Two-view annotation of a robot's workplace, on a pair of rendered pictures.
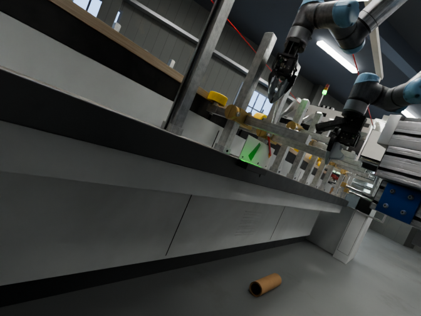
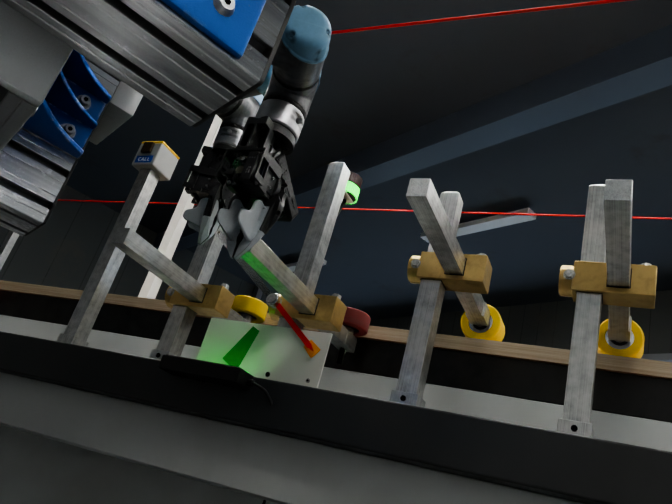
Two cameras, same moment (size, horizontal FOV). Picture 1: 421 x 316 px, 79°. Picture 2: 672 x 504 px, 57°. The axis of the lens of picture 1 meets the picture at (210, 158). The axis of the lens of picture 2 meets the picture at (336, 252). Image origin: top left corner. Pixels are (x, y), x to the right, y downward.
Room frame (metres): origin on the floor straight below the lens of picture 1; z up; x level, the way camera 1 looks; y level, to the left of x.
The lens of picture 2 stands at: (1.00, -1.27, 0.50)
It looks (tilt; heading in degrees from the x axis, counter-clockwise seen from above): 24 degrees up; 81
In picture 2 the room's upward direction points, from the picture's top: 16 degrees clockwise
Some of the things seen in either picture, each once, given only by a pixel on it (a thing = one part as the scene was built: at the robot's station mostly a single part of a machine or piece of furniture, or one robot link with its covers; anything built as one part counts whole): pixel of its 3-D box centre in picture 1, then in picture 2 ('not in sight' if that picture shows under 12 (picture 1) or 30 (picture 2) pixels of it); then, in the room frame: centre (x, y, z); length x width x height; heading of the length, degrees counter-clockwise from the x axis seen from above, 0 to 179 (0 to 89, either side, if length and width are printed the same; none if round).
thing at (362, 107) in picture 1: (354, 109); (279, 125); (0.98, -0.43, 1.04); 0.08 x 0.08 x 0.05
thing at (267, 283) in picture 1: (266, 283); not in sight; (1.53, -0.63, 0.04); 0.30 x 0.08 x 0.08; 142
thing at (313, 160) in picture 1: (317, 152); not in sight; (1.71, -0.64, 0.93); 0.03 x 0.03 x 0.48; 52
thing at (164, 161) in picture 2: not in sight; (155, 162); (0.72, 0.13, 1.18); 0.07 x 0.07 x 0.08; 52
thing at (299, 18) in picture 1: (308, 16); (242, 115); (0.90, -0.12, 1.24); 0.09 x 0.08 x 0.11; 43
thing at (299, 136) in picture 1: (251, 122); (192, 291); (0.93, -0.09, 0.84); 0.43 x 0.03 x 0.04; 52
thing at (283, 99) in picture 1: (274, 115); (308, 267); (1.12, -0.18, 0.93); 0.03 x 0.03 x 0.48; 52
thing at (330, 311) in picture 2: (267, 134); (306, 311); (1.14, -0.19, 0.84); 0.13 x 0.06 x 0.05; 142
